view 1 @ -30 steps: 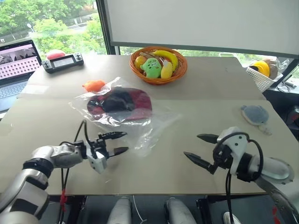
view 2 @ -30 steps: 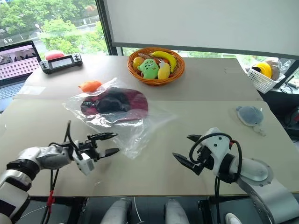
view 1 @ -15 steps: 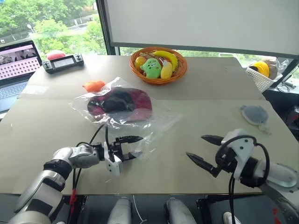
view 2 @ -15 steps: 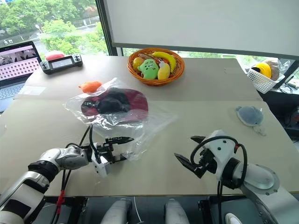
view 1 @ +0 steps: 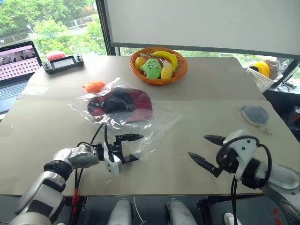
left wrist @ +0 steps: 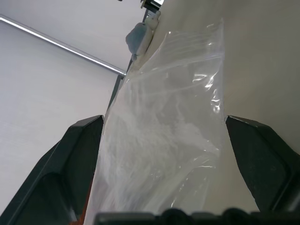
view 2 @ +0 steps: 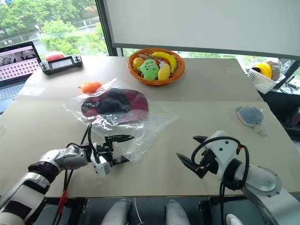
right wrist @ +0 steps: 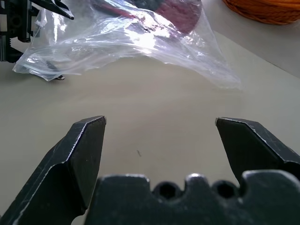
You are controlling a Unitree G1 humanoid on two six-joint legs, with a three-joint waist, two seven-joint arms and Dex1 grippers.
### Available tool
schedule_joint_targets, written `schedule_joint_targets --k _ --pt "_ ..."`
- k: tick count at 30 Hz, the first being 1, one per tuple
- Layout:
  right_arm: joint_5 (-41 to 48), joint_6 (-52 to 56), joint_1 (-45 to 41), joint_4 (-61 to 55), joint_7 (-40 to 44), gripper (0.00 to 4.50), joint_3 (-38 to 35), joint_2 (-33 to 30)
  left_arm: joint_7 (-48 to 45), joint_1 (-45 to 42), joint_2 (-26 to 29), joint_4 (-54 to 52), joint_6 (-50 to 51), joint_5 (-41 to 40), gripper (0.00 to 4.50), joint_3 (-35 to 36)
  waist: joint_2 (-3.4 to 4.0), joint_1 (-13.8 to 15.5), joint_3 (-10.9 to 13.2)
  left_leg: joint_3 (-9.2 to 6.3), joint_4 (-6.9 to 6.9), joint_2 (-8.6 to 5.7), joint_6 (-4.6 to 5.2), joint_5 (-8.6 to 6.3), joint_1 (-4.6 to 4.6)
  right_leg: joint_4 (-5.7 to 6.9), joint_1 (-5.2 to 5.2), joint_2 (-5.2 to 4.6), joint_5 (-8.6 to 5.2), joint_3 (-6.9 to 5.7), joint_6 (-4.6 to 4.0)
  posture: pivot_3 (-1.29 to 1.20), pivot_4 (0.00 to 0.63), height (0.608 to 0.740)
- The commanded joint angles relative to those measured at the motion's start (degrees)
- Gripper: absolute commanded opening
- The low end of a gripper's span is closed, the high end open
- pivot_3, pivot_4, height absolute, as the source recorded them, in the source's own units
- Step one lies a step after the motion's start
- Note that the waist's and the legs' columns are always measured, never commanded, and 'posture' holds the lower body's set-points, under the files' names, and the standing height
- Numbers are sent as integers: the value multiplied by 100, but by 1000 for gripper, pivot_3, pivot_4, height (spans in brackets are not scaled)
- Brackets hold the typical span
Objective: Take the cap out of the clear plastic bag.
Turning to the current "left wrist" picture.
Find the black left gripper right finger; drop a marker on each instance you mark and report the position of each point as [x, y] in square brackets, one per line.
[264, 164]

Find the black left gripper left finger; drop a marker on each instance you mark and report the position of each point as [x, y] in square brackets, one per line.
[54, 164]

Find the red and black cap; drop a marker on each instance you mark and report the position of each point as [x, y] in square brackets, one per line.
[83, 211]

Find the clear plastic zip bag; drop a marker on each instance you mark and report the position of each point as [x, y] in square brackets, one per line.
[164, 122]

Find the grey-blue whale plush toy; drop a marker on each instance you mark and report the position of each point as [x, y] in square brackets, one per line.
[137, 37]

